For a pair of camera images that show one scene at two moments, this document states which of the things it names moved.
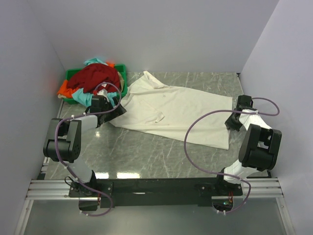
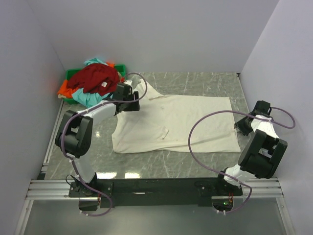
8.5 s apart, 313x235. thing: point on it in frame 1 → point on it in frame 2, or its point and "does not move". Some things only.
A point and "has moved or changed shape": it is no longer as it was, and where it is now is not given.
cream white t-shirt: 154,106 has moved or changed shape
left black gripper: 115,113 → 135,106
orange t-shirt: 66,90 does not move
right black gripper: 230,126 → 240,126
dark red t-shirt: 95,76 does not move
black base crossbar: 193,192 does not move
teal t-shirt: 86,98 does not move
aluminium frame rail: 59,189 does not move
